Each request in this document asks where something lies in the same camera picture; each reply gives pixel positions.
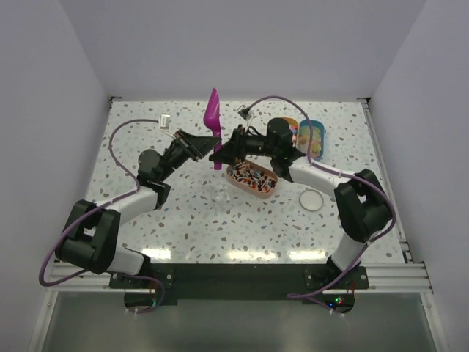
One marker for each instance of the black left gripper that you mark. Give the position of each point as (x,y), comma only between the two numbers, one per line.
(193,146)

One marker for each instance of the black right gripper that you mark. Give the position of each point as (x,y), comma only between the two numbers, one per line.
(238,142)

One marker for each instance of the magenta plastic scoop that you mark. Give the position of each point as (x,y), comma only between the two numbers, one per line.
(212,117)

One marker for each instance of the pink tray of lollipops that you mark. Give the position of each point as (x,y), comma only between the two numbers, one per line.
(252,178)

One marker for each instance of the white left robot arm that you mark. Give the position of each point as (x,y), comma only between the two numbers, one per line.
(91,233)

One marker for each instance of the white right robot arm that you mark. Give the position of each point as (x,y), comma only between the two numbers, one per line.
(364,209)

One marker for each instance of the tan tray of star candies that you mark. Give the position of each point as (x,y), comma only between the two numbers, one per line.
(293,126)

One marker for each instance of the blue tray of wrapped candies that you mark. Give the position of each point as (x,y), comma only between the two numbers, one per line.
(318,136)

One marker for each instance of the clear glass jar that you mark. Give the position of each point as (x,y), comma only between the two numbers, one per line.
(222,197)

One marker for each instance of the round silver jar lid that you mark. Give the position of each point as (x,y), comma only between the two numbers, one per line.
(311,200)

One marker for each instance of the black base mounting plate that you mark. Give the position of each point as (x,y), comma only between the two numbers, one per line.
(167,284)

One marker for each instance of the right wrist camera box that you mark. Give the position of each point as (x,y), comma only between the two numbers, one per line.
(245,112)

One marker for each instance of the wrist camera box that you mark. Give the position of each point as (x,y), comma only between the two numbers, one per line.
(245,112)
(164,121)

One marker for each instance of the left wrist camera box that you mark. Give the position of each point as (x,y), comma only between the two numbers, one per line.
(164,121)

